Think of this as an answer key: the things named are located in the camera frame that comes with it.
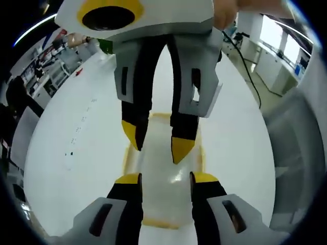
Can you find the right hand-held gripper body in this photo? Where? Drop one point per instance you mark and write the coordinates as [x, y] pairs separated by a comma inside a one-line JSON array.
[[163, 15]]

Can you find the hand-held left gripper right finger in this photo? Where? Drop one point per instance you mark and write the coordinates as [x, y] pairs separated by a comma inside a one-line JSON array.
[[217, 219]]

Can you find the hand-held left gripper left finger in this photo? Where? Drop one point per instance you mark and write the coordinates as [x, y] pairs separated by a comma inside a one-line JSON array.
[[115, 219]]

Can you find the clear plastic food container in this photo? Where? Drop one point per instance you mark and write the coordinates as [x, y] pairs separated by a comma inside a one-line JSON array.
[[163, 143]]

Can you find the person's right hand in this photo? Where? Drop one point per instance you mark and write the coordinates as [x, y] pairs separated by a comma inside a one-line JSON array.
[[224, 12]]

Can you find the green object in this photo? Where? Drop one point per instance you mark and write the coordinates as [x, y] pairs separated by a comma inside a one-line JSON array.
[[106, 47]]

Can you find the red arrow sticker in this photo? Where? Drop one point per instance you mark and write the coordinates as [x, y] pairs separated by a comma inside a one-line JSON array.
[[79, 72]]

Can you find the white lab counter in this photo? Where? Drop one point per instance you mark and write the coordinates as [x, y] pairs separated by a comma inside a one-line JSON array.
[[268, 69]]

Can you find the white shelf cart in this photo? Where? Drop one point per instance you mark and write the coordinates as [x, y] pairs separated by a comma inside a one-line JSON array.
[[57, 74]]

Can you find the grey chair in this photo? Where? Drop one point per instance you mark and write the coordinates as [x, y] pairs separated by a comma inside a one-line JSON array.
[[24, 137]]

